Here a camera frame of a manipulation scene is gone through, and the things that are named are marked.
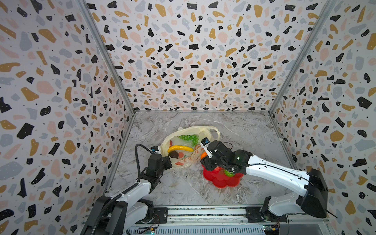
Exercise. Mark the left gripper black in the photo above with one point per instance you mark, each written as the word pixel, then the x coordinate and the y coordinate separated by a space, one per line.
pixel 166 160

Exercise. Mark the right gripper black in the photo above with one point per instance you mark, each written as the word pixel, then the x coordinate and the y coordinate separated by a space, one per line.
pixel 206 162

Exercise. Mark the lime green bumpy fruit toy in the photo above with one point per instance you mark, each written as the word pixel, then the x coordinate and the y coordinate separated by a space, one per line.
pixel 229 174

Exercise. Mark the orange fruit toy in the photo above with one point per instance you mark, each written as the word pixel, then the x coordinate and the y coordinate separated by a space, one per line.
pixel 203 155

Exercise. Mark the cream plastic bag orange print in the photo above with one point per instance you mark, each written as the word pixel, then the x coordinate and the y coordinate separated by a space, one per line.
pixel 186 159

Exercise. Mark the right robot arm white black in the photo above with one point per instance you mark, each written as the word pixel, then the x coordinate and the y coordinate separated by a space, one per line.
pixel 309 191

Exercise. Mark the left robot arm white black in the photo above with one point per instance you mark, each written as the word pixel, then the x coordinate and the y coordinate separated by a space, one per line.
pixel 114 215

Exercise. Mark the yellow banana toy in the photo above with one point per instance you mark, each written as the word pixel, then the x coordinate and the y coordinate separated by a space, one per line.
pixel 180 148

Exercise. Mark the red flower-shaped plate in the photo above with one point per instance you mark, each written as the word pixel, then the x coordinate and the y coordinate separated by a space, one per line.
pixel 220 179

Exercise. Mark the green grapes bunch toy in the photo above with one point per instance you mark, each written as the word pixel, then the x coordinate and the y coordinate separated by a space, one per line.
pixel 189 140

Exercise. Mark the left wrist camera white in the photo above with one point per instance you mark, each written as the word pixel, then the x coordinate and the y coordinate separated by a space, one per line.
pixel 155 150

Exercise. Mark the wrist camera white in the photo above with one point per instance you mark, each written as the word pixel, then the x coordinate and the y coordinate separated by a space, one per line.
pixel 155 150
pixel 205 142

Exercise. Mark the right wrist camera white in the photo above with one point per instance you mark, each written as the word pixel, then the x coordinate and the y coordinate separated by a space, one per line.
pixel 205 142

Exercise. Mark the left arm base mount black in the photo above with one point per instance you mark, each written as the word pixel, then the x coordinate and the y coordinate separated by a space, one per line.
pixel 156 215

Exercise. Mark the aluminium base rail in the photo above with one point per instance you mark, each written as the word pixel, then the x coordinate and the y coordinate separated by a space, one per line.
pixel 210 220

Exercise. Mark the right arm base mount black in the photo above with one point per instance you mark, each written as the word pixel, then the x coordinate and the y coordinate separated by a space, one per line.
pixel 255 215

